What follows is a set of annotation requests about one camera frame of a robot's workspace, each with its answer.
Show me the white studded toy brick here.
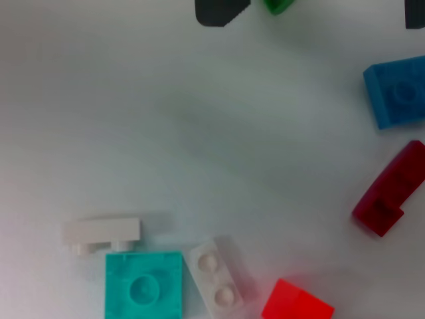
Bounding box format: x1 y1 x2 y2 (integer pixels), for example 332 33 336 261
187 235 258 319

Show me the white notched toy brick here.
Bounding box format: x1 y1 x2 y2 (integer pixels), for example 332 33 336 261
62 217 142 256

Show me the dark red toy brick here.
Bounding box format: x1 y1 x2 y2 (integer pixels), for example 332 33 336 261
351 140 425 237

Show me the green rectangular toy brick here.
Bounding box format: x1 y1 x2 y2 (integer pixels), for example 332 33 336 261
264 0 296 16

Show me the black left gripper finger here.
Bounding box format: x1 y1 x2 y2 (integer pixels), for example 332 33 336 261
195 0 252 27
404 0 425 30

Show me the blue square toy brick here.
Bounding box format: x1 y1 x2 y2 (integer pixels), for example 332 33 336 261
363 55 425 130

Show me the orange-red sloped toy brick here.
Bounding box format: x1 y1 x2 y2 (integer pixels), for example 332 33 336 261
261 278 335 319

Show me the teal square toy brick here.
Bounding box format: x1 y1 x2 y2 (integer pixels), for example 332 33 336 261
104 251 184 319

